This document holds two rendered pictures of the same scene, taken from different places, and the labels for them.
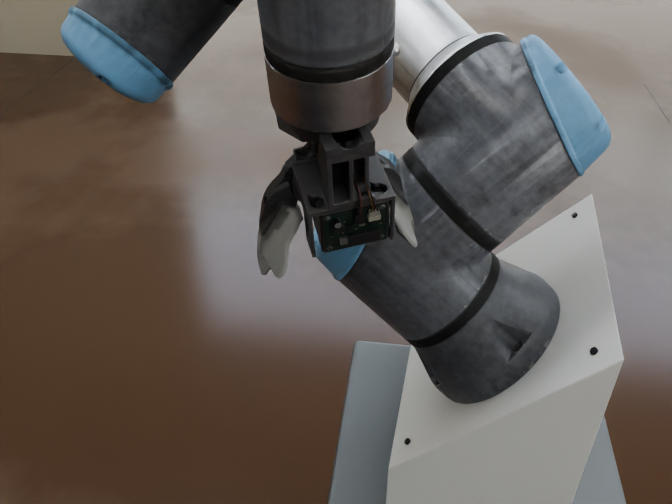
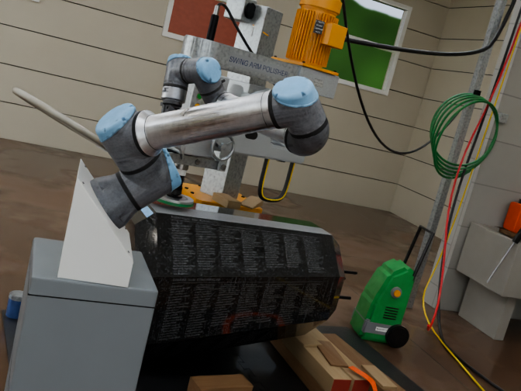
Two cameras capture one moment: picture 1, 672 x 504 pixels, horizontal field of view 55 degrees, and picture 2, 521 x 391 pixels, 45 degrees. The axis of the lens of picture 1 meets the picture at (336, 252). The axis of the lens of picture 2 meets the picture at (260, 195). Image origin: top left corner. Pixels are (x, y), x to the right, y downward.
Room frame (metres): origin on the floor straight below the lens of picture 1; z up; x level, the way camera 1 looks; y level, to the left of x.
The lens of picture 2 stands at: (2.64, -0.77, 1.58)
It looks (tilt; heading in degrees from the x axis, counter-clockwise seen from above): 10 degrees down; 151
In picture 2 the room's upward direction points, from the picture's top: 14 degrees clockwise
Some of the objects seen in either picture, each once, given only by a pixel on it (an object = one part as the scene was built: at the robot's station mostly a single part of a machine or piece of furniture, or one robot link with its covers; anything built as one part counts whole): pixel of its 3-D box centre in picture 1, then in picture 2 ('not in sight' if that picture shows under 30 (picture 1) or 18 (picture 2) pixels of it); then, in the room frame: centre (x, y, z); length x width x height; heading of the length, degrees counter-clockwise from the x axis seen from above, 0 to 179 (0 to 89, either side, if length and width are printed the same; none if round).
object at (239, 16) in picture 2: not in sight; (240, 8); (-1.14, 0.88, 2.00); 0.20 x 0.18 x 0.15; 179
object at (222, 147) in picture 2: not in sight; (219, 145); (-0.26, 0.55, 1.22); 0.15 x 0.10 x 0.15; 101
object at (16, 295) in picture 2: not in sight; (16, 304); (-0.75, -0.19, 0.08); 0.10 x 0.10 x 0.13
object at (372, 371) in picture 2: not in sight; (378, 376); (0.07, 1.76, 0.09); 0.25 x 0.10 x 0.01; 175
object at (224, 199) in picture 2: not in sight; (226, 200); (-0.88, 0.98, 0.81); 0.20 x 0.10 x 0.05; 7
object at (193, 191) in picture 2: not in sight; (218, 197); (-1.13, 1.03, 0.76); 0.49 x 0.49 x 0.05; 89
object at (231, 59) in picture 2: not in sight; (259, 70); (-0.42, 0.75, 1.64); 0.96 x 0.25 x 0.17; 101
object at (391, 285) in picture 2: not in sight; (391, 281); (-0.66, 2.33, 0.43); 0.35 x 0.35 x 0.87; 74
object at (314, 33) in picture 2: not in sight; (315, 32); (-0.47, 1.06, 1.93); 0.31 x 0.28 x 0.40; 11
